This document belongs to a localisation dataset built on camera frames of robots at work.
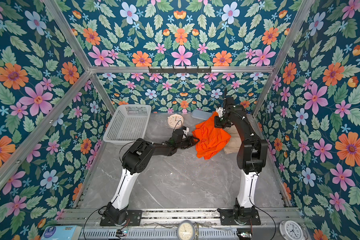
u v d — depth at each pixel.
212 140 0.91
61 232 0.65
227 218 0.73
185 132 0.96
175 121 1.11
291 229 0.68
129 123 1.13
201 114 1.19
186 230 0.67
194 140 0.99
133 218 0.73
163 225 0.72
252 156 0.55
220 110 0.88
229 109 0.68
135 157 0.60
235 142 0.98
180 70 0.93
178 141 0.84
